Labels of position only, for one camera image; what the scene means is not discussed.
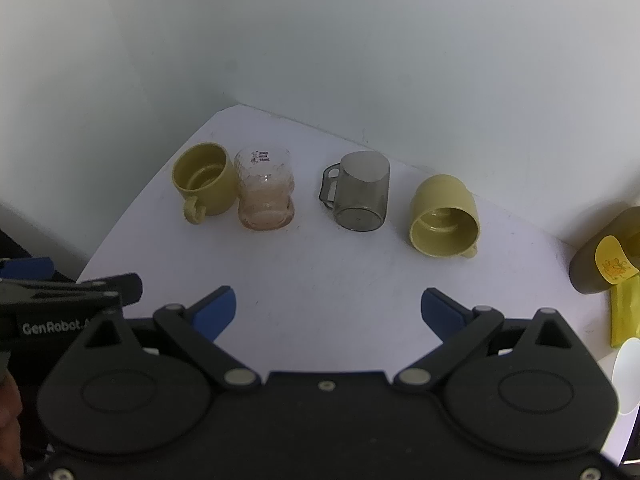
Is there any olive cup with yellow label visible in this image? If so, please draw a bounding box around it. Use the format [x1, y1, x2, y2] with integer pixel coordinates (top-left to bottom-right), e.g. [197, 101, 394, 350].
[568, 205, 640, 295]

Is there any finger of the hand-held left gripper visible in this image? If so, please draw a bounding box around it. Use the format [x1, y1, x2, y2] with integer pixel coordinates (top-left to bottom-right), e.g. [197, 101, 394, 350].
[0, 257, 55, 282]
[75, 272, 144, 308]

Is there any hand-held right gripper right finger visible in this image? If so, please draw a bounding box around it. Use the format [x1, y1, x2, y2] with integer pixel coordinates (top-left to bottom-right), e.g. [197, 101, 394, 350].
[394, 287, 597, 392]

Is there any yellow packet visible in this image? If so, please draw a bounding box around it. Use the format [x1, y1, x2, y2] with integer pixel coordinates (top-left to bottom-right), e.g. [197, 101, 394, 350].
[608, 275, 640, 349]

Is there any grey transparent cup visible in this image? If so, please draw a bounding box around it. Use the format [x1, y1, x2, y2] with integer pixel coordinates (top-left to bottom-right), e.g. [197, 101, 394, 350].
[319, 151, 391, 234]

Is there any yellow mug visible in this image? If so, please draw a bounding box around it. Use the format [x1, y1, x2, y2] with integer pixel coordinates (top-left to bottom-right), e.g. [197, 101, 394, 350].
[172, 142, 240, 225]
[409, 174, 481, 260]

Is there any person's left hand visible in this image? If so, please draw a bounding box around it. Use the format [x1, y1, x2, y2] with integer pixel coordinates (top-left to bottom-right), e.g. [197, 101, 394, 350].
[0, 374, 25, 479]

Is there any pink glass cup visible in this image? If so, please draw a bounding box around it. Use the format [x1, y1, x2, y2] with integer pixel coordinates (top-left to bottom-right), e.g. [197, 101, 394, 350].
[234, 147, 296, 232]

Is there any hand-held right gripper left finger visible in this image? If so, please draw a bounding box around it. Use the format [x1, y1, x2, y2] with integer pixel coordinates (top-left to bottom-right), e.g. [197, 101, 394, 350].
[65, 286, 262, 392]

